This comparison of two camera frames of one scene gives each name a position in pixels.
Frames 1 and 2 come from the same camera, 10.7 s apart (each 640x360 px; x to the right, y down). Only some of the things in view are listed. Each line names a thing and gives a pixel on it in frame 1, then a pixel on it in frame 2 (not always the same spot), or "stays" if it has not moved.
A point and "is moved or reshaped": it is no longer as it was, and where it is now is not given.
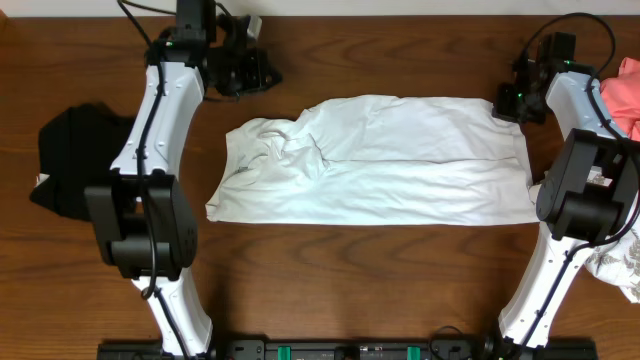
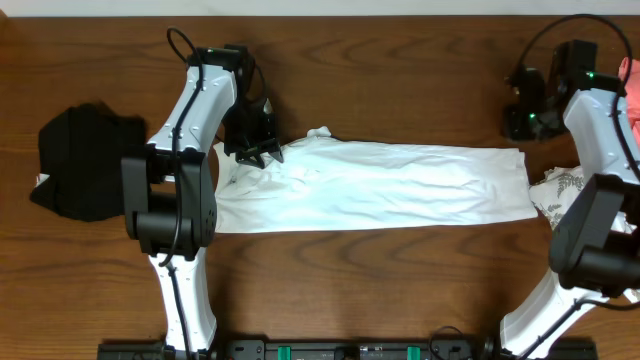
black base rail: (354, 349) stays
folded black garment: (77, 147) stays
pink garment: (622, 98) stays
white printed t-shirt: (377, 161) is moved or reshaped
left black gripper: (252, 59) -> (268, 140)
